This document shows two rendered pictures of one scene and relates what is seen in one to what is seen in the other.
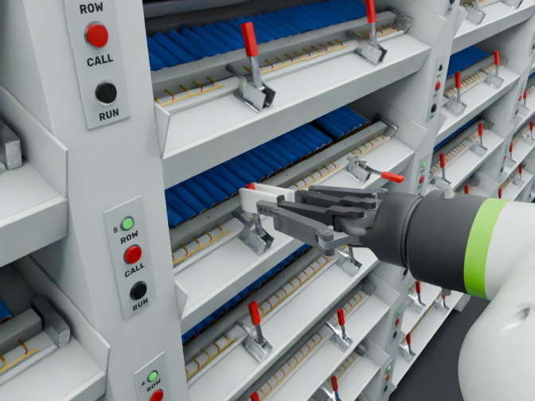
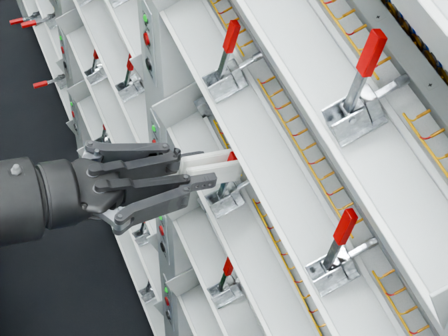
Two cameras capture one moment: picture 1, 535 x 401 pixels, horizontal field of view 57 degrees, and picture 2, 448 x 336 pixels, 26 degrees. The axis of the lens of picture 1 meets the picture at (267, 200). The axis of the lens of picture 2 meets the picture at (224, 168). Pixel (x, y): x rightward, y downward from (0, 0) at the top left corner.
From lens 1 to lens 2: 1.25 m
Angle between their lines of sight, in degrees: 85
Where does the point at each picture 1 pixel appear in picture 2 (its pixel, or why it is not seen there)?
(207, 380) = (210, 239)
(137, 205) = (149, 16)
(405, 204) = (47, 165)
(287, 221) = (143, 146)
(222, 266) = not seen: hidden behind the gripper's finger
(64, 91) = not seen: outside the picture
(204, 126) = (193, 41)
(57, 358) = not seen: hidden behind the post
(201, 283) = (194, 147)
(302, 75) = (278, 152)
